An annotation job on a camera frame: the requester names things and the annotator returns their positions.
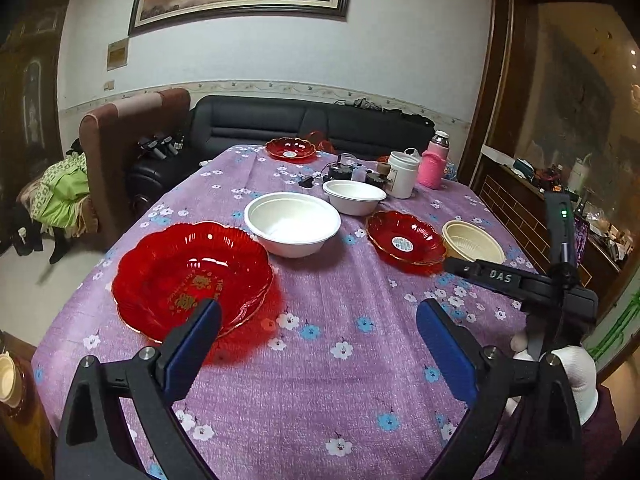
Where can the white plastic jar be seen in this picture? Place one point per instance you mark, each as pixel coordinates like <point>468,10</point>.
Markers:
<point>400,177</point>

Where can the teal box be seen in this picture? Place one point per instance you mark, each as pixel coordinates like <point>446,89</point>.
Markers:
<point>523,164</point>

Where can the small white paper bowl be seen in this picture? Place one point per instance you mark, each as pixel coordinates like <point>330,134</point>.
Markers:
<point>352,195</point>

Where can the black power adapter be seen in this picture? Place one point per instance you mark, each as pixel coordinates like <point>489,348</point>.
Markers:
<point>307,181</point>

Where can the small red plate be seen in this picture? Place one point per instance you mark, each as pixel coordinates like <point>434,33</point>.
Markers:
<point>290,149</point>

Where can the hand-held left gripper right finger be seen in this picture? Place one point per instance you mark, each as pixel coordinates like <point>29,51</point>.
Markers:
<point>447,355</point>

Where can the white wall socket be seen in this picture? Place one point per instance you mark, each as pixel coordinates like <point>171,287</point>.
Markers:
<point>109,85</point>

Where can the dark wooden door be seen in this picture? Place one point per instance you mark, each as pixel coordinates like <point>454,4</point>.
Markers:
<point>30,100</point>

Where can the dark remote controls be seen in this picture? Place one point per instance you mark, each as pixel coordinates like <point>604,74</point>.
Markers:
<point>160,146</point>

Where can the person's right hand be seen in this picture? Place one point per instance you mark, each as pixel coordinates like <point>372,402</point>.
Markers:
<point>580,375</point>

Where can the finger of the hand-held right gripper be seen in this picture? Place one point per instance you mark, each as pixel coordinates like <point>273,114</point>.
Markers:
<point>462,270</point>

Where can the brown upholstered chair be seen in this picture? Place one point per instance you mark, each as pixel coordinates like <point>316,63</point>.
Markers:
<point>115,160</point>

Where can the bottle in pink knitted sleeve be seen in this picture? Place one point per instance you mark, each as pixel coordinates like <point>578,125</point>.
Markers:
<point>431,170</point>

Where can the black leather sofa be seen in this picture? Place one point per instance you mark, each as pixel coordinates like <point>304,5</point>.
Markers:
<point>250,125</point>

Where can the dark jar with wooden lid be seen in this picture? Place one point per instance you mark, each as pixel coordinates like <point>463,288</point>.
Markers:
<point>377,179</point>

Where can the wooden door frame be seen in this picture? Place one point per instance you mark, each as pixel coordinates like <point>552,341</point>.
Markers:
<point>492,85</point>

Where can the yellow wall plaque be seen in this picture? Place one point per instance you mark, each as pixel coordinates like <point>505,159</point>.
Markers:
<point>117,55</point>

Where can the large white paper bowl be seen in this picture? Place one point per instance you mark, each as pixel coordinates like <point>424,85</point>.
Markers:
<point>292,220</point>

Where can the dark cloth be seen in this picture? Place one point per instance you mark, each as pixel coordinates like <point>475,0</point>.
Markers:
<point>400,115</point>

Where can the small cream bowl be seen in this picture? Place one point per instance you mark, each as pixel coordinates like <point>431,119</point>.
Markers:
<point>7,375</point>

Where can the black clothing pile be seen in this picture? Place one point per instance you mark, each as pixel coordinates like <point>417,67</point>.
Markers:
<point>25,240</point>

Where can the large red plate gold lettering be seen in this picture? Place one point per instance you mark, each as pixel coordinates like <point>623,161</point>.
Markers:
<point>175,260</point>

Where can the cream plastic bowl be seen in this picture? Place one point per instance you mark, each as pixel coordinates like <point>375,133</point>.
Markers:
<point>470,245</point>

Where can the wooden stool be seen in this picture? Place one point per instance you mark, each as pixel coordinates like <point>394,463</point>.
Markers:
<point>30,440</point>

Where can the green patterned cloth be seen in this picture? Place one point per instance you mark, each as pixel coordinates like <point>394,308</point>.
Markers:
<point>60,190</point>

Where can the clutter pile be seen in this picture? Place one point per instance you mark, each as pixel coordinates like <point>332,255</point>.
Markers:
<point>605,230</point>

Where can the purple floral tablecloth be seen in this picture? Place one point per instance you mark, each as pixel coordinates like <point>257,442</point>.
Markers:
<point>325,310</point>

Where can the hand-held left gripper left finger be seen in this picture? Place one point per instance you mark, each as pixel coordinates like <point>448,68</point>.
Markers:
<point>192,355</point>

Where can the red plate with round sticker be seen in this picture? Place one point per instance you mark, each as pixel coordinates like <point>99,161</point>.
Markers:
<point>390,230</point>

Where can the wooden brick-pattern cabinet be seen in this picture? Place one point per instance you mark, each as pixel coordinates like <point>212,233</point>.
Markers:
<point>510,200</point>

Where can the person's right forearm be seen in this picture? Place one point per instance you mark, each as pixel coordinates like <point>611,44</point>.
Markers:
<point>602,440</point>

